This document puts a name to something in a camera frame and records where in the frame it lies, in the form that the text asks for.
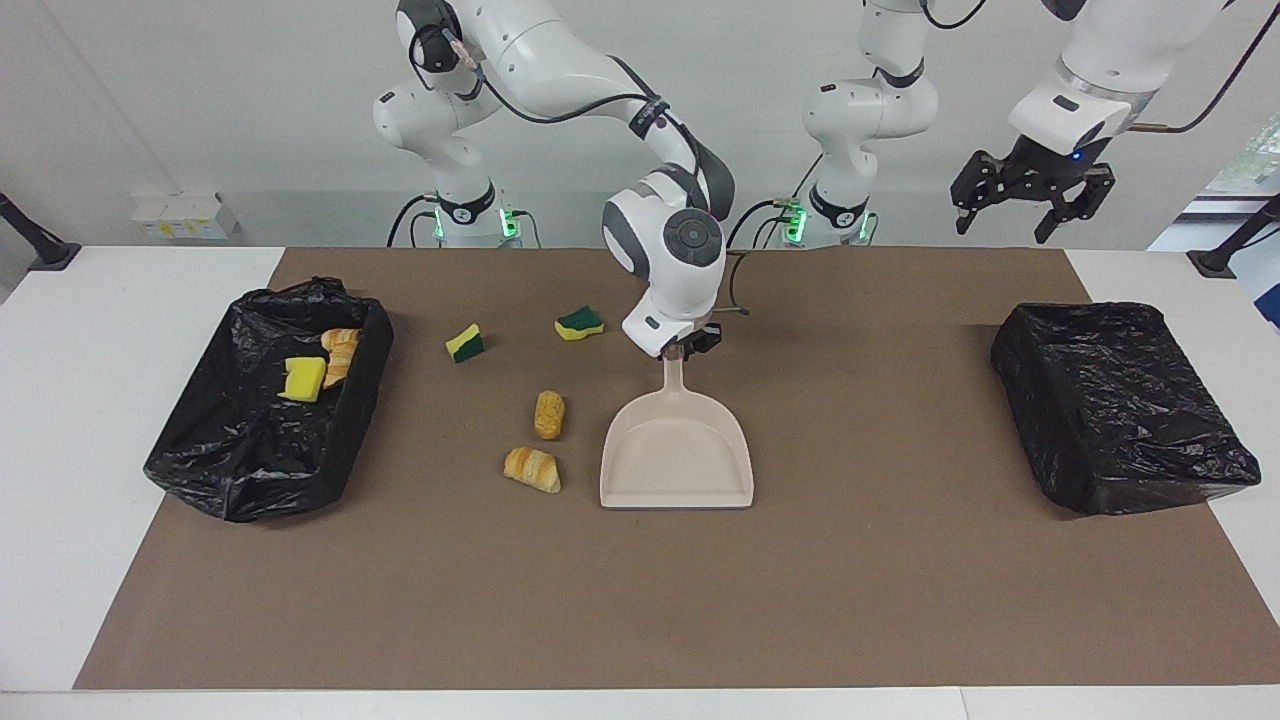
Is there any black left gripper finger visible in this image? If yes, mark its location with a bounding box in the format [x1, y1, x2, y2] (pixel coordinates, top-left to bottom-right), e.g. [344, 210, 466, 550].
[950, 152, 1011, 236]
[1035, 168, 1116, 244]

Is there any beige plastic dustpan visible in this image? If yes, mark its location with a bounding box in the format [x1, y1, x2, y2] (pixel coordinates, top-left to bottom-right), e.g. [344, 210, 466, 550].
[599, 350, 755, 511]

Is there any striped toy croissant piece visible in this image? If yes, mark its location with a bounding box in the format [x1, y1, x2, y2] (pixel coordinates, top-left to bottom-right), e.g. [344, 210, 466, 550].
[502, 446, 563, 495]

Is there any plain yellow sponge piece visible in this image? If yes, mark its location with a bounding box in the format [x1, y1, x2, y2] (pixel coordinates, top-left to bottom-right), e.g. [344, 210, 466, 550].
[277, 356, 328, 404]

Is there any black bag lined bin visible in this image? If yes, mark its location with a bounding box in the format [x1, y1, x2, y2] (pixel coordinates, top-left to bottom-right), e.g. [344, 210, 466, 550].
[143, 277, 395, 524]
[990, 301, 1263, 517]

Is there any black clamp stand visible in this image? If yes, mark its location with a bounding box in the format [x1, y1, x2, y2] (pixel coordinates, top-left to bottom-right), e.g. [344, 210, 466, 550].
[1187, 195, 1280, 279]
[0, 192, 82, 272]

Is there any blue plastic item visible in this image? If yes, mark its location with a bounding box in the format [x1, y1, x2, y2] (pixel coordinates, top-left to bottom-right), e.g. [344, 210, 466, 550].
[1240, 250, 1280, 331]

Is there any large brown paper mat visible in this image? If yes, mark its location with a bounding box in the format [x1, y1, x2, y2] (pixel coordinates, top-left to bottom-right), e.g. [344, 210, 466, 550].
[73, 247, 1280, 691]

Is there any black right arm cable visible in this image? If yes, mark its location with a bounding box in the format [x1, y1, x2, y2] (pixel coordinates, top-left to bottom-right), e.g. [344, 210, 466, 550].
[425, 20, 751, 317]

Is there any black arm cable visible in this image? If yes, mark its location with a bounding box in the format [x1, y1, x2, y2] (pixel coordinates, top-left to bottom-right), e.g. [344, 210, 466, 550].
[425, 20, 751, 317]
[1138, 0, 1258, 136]

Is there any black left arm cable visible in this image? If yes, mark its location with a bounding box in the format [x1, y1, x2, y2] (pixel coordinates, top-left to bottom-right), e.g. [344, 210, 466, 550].
[1138, 0, 1258, 136]

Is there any white wall socket box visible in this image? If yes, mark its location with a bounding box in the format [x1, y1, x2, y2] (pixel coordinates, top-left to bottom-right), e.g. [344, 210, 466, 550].
[131, 188, 242, 242]

